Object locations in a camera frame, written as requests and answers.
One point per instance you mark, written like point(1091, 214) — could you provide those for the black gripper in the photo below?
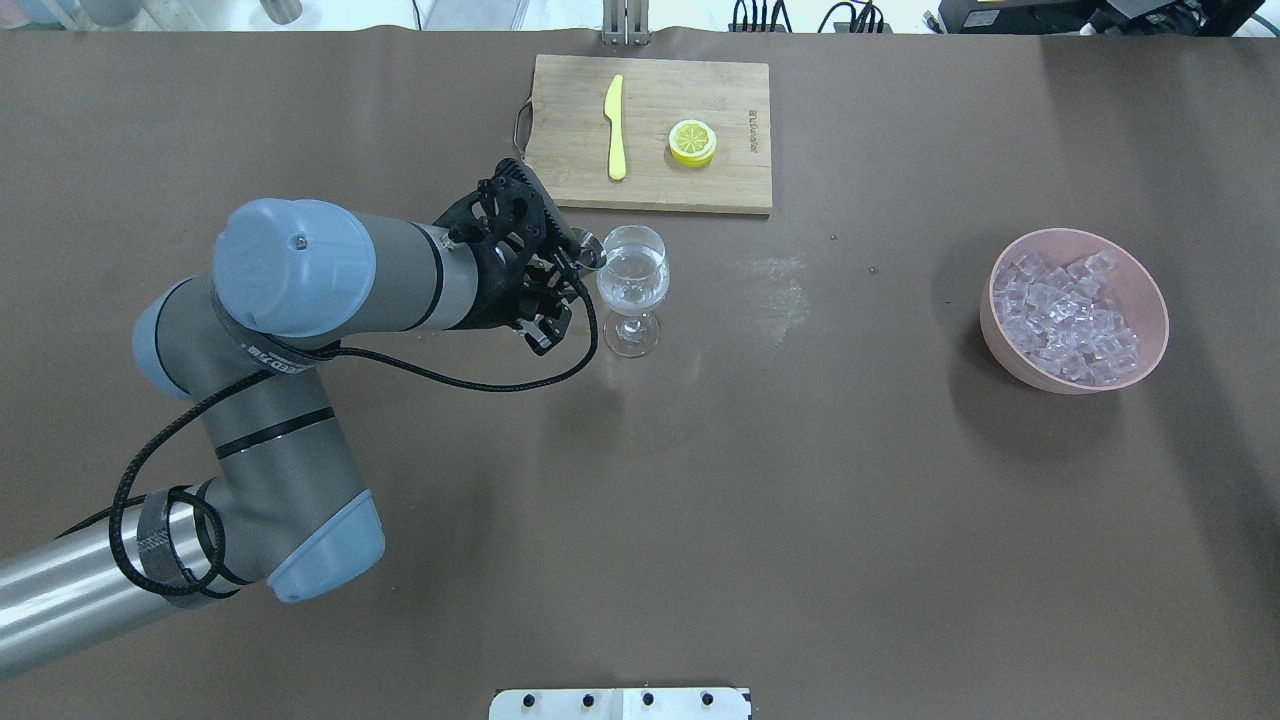
point(491, 296)

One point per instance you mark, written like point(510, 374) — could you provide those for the steel double jigger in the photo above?
point(588, 253)

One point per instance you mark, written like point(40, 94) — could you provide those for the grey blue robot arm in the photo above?
point(256, 482)

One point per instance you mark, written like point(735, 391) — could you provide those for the clear wine glass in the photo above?
point(633, 283)

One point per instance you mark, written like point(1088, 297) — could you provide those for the clear ice cubes pile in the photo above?
point(1065, 318)

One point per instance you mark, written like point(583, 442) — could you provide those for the bamboo cutting board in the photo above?
point(568, 142)

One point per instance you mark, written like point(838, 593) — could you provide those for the yellow plastic knife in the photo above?
point(613, 112)

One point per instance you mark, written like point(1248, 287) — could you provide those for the yellow lemon slice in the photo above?
point(692, 143)

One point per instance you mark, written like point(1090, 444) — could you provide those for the pink bowl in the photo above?
point(1140, 300)

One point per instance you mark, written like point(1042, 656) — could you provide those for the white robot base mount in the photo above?
point(693, 702)

